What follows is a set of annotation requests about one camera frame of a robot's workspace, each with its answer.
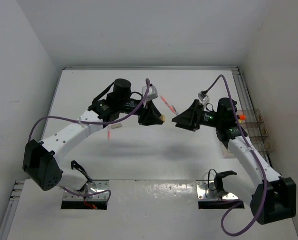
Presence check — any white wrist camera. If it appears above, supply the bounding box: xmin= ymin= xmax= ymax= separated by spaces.
xmin=142 ymin=85 xmax=159 ymax=102
xmin=198 ymin=91 xmax=210 ymax=106

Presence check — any orange double-ended pen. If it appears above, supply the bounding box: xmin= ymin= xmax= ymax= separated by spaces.
xmin=160 ymin=95 xmax=176 ymax=114

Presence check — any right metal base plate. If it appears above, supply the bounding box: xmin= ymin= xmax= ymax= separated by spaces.
xmin=196 ymin=180 xmax=239 ymax=202

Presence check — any clear plastic organizer tray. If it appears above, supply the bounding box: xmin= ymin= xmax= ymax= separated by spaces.
xmin=237 ymin=109 xmax=274 ymax=162

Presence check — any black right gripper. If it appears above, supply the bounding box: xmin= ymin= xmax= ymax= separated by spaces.
xmin=171 ymin=99 xmax=222 ymax=132

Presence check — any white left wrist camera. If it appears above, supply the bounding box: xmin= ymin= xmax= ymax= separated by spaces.
xmin=142 ymin=85 xmax=159 ymax=102

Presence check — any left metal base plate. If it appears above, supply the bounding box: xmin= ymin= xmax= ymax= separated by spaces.
xmin=63 ymin=180 xmax=111 ymax=202

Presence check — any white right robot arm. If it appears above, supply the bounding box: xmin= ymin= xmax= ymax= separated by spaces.
xmin=172 ymin=97 xmax=297 ymax=225

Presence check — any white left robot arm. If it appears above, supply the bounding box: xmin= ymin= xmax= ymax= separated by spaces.
xmin=22 ymin=78 xmax=165 ymax=192

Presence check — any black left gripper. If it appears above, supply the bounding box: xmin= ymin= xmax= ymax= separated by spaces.
xmin=117 ymin=96 xmax=163 ymax=126

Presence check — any tan eraser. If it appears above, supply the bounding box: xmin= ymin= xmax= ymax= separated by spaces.
xmin=159 ymin=115 xmax=166 ymax=123

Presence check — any purple double-ended pen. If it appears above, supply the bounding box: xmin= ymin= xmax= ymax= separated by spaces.
xmin=172 ymin=105 xmax=179 ymax=116

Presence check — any aluminium frame rail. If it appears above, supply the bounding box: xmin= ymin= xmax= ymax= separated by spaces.
xmin=63 ymin=66 xmax=239 ymax=72

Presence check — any grey white eraser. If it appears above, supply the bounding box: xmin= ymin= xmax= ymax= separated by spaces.
xmin=111 ymin=123 xmax=122 ymax=129

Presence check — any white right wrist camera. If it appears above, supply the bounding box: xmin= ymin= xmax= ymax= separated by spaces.
xmin=198 ymin=91 xmax=210 ymax=106

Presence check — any metal base plate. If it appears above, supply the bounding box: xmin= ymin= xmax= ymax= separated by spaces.
xmin=196 ymin=180 xmax=239 ymax=202
xmin=63 ymin=180 xmax=111 ymax=202

